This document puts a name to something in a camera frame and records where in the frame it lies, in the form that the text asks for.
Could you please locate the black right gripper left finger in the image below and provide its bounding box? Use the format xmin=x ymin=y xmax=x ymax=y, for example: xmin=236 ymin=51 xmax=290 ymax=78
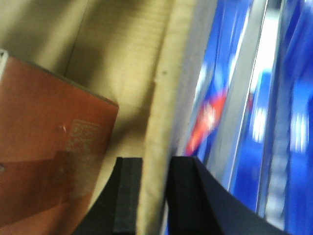
xmin=73 ymin=157 xmax=142 ymax=235

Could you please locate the orange printed cardboard box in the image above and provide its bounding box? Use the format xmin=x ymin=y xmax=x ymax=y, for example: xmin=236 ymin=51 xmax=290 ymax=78
xmin=0 ymin=50 xmax=118 ymax=235

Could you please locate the large plain cardboard box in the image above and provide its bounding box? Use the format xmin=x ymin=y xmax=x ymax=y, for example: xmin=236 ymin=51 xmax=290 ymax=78
xmin=0 ymin=0 xmax=217 ymax=235

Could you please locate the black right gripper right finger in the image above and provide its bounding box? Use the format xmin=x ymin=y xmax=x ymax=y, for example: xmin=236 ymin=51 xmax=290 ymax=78
xmin=168 ymin=156 xmax=284 ymax=235

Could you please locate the stainless steel shelf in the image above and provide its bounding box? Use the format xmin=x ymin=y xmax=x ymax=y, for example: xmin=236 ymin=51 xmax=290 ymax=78
xmin=205 ymin=0 xmax=291 ymax=228

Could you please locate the blue bin lower centre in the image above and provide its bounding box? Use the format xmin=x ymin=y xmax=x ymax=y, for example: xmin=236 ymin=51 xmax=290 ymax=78
xmin=185 ymin=0 xmax=313 ymax=235

